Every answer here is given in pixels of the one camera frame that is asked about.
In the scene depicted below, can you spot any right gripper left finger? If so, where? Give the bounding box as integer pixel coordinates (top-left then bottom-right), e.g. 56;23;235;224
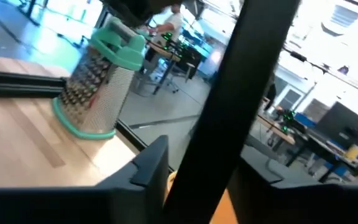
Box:
97;135;170;224

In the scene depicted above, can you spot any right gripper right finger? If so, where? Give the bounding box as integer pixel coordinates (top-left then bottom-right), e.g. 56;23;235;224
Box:
228;145;298;224

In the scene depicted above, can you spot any black slotted spoon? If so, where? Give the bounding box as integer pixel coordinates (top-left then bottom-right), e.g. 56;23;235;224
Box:
162;0;301;224

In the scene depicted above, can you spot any long background workbench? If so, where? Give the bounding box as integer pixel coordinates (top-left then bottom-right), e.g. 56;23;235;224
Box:
255;113;358;184

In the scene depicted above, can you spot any teal-trimmed steel box grater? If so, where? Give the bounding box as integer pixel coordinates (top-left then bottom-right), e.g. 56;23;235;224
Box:
52;16;146;140

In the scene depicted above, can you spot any dark background monitor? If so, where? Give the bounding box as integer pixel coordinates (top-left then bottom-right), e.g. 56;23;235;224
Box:
314;101;358;150

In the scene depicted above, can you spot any wooden background desk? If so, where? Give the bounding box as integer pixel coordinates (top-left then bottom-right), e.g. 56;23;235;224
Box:
144;40;183;96

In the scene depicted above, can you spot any person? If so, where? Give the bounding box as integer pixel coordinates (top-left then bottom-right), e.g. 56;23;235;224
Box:
141;2;185;78

